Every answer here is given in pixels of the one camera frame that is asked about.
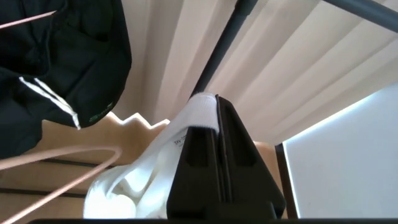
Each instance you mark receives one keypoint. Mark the black shorts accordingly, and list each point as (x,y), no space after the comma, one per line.
(77,62)

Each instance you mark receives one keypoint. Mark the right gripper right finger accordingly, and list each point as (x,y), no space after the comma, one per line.
(248,180)

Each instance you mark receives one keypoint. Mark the pink clothes hanger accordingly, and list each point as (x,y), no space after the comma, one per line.
(62,152)
(28,19)

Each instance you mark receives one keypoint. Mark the white printed garment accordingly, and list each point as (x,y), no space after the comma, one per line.
(146,183)

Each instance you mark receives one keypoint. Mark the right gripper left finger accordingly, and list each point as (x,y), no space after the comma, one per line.
(192,180)

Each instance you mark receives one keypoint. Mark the black clothes rack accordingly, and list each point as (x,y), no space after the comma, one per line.
(224,40)

